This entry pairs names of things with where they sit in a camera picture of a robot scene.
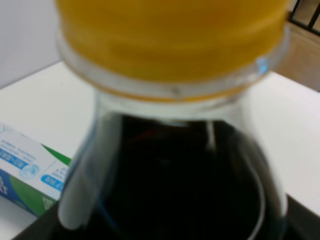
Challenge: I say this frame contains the cola bottle with yellow cap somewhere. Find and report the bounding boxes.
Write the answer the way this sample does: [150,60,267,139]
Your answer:
[55,0,288,240]

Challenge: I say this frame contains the blue green toothpaste box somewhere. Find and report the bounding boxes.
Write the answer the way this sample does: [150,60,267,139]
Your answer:
[0,123,71,217]

